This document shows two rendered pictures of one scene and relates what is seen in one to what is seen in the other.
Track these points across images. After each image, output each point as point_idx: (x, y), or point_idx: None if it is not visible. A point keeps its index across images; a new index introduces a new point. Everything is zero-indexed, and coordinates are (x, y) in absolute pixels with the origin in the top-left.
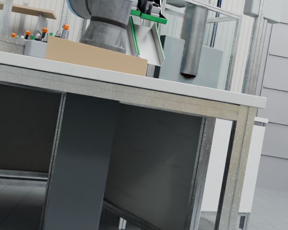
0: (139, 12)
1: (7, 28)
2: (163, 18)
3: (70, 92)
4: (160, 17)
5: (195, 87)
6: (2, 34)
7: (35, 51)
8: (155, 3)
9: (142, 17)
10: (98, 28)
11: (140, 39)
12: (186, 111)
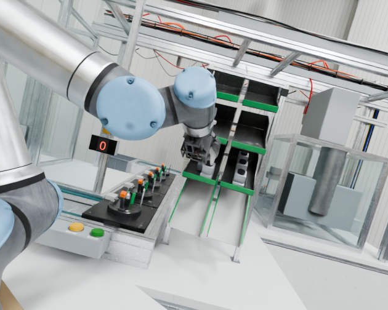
0: (214, 181)
1: (100, 180)
2: (249, 189)
3: None
4: (253, 182)
5: None
6: (95, 186)
7: (40, 238)
8: (240, 170)
9: (221, 186)
10: None
11: (226, 204)
12: None
